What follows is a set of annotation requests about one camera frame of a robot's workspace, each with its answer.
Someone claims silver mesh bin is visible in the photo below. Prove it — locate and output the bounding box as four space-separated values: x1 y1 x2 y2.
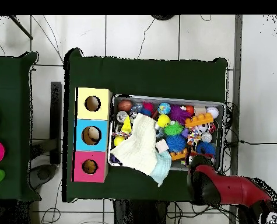
107 93 226 172

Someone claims purple spiky monster toy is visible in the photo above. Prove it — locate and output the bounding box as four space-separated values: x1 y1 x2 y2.
169 105 191 126

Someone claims globe print ball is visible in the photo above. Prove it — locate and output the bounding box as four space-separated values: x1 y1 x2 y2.
157 102 171 116

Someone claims black upright panel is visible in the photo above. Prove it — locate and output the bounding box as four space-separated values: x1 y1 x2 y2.
50 81 62 165

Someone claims black floor cable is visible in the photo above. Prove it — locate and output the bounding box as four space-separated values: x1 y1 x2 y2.
223 139 277 147

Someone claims yellow smiley ball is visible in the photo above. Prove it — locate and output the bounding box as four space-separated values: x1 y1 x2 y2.
156 114 171 128

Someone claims light blue waffle cloth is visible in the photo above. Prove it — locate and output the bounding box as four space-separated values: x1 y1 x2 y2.
149 150 173 187

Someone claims wooden box with three holes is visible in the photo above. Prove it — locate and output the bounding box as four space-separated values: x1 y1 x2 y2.
71 87 113 183

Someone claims white baseball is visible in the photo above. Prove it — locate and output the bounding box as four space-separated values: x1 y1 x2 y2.
205 106 220 118

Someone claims green fuzzy monster toy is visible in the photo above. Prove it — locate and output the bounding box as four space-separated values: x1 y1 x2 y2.
163 121 184 137

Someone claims cream waffle cloth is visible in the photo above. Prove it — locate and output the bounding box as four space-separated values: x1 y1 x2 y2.
110 113 162 176

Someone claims brown toy football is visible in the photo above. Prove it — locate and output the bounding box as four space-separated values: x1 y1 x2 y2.
117 99 133 112

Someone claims black round base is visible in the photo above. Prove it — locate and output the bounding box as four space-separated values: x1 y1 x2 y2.
150 15 176 21

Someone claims dark green side tablecloth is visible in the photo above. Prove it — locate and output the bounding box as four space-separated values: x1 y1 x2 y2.
0 51 41 202

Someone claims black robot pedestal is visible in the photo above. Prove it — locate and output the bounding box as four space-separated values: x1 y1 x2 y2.
112 199 169 224

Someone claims black tripod leg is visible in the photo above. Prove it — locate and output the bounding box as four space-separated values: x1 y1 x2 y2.
8 15 34 40

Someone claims yellow cheese wedge toy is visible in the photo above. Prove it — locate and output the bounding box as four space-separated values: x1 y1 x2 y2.
121 115 132 134

